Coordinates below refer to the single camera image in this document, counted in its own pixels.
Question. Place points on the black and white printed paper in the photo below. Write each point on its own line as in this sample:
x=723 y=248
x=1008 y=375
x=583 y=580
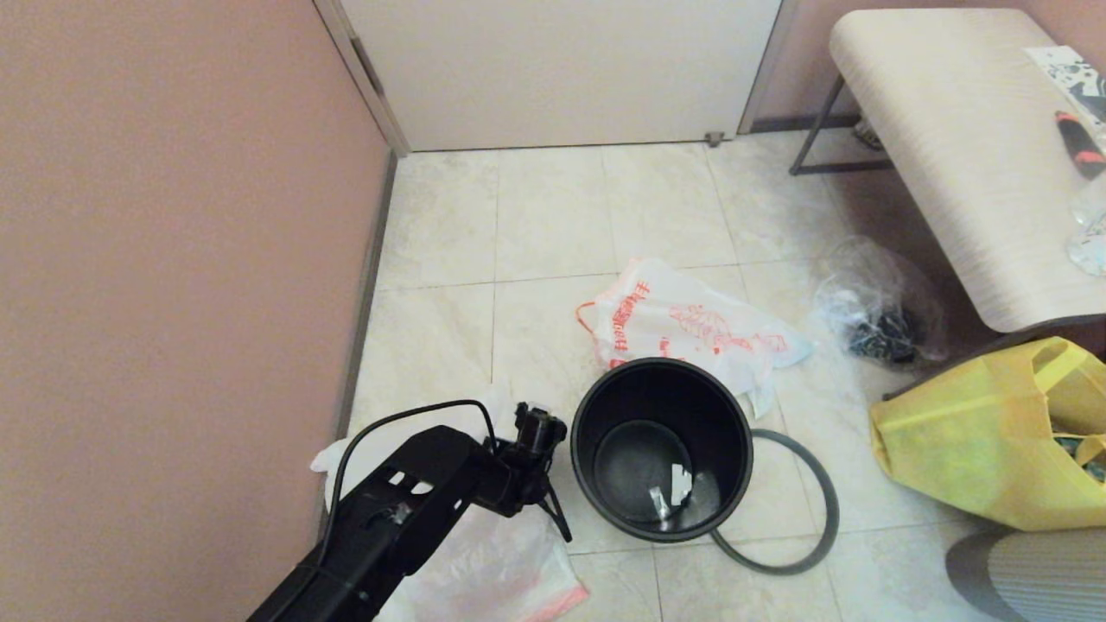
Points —
x=1067 y=71

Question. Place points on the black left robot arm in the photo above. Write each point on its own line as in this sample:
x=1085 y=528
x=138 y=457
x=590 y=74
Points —
x=389 y=536

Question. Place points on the white door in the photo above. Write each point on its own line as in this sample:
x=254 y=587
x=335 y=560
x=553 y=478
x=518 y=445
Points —
x=562 y=69

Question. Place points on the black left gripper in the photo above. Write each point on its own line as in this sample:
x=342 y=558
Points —
x=510 y=479

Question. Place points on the dark wall baseboard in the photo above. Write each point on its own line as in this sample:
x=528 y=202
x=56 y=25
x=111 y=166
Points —
x=361 y=302

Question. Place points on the small shoe-like object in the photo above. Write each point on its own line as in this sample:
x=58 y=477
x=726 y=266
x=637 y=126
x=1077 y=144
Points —
x=867 y=134

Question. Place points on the black round trash bin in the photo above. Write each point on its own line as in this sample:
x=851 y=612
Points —
x=657 y=406

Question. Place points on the white paper scrap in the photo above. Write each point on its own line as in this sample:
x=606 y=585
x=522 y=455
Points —
x=681 y=484

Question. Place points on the black and orange tool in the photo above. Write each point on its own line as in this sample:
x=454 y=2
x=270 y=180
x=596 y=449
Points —
x=1078 y=147

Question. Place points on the clear bag with dark items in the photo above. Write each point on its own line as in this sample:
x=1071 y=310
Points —
x=873 y=302

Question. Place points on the yellow shopping bag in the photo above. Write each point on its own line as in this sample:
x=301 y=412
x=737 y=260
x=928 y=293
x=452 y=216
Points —
x=959 y=449

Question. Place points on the light wood-grain table top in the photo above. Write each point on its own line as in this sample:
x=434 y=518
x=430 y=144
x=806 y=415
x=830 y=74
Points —
x=950 y=130

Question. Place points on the clear crumpled plastic item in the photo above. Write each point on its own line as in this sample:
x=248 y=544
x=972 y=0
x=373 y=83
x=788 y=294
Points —
x=1090 y=233

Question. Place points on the grey door frame post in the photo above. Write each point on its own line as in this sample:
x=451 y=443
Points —
x=765 y=78
x=363 y=69

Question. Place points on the dark baseboard behind table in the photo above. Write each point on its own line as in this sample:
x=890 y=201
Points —
x=804 y=125

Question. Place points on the black metal table leg frame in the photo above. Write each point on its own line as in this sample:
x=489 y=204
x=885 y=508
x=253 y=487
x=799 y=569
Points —
x=816 y=130

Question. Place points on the grey ribbed round object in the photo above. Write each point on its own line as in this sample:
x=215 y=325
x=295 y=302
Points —
x=1037 y=579

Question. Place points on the white red-printed floor bag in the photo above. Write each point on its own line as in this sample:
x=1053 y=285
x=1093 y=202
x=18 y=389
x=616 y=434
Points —
x=683 y=315

